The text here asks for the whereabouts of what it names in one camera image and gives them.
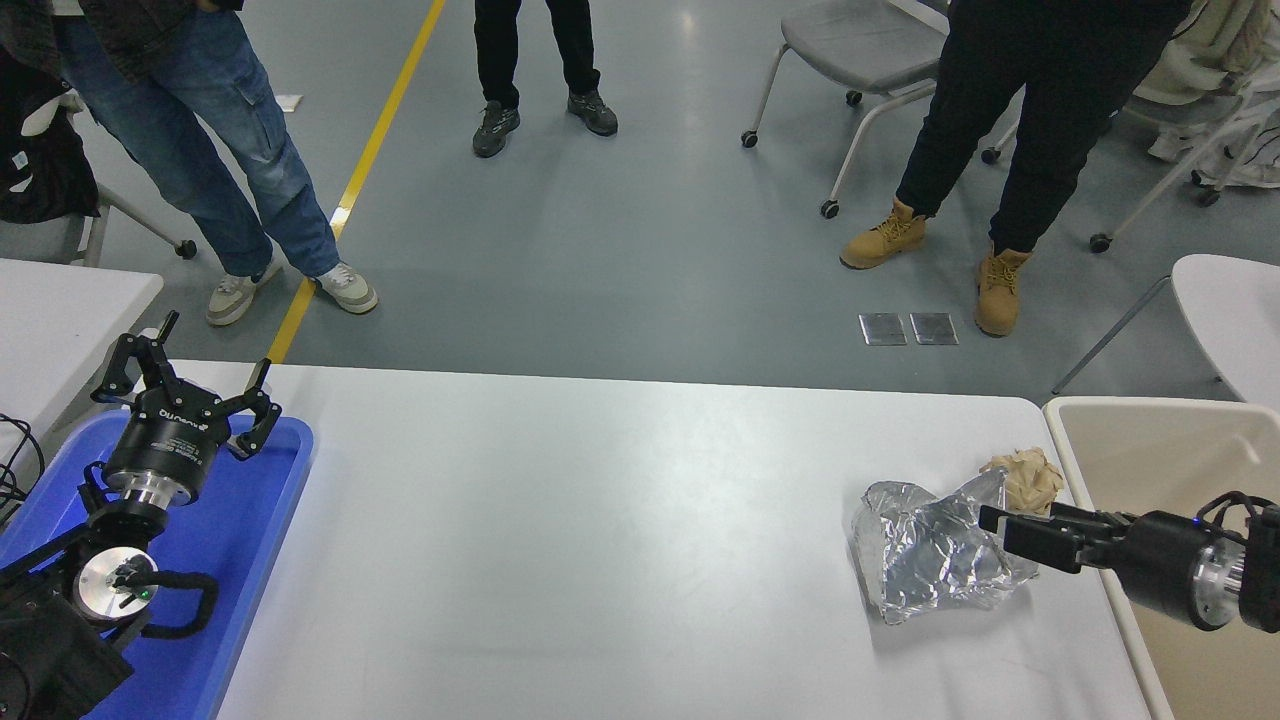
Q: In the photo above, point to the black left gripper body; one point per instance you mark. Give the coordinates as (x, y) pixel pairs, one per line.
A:
(165, 440)

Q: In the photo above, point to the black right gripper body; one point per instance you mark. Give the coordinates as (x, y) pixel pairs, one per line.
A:
(1160, 560)

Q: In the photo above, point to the tan paper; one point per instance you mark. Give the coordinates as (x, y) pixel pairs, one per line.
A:
(1035, 475)

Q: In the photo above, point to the silver foil tray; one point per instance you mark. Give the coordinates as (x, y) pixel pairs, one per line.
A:
(920, 560)

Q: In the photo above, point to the large pale bin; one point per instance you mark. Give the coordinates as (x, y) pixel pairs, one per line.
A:
(1150, 450)

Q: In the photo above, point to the white rectangular side table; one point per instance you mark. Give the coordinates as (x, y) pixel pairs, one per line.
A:
(50, 320)

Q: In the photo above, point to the blue plastic tray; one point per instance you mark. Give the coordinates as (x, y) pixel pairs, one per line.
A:
(240, 540)

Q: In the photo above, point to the grey chair with casters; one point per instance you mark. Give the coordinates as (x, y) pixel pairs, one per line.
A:
(35, 240)

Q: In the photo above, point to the black bag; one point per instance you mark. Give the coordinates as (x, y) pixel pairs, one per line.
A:
(40, 190)

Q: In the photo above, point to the silver floor plate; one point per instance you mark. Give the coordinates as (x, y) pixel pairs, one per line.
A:
(934, 329)
(883, 329)

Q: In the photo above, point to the person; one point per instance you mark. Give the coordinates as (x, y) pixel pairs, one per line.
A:
(495, 60)
(200, 130)
(1040, 110)

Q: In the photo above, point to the white round side table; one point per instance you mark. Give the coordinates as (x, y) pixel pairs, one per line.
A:
(1235, 310)

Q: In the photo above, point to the white paper scrap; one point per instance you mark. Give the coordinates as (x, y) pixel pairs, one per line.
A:
(289, 102)

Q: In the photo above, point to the cream coat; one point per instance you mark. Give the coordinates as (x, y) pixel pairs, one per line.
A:
(1215, 45)

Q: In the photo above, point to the grey seat wheeled chair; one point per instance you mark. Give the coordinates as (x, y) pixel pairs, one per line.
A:
(850, 45)

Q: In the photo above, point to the white frame wheeled chair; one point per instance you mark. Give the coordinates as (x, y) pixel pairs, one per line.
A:
(1100, 242)

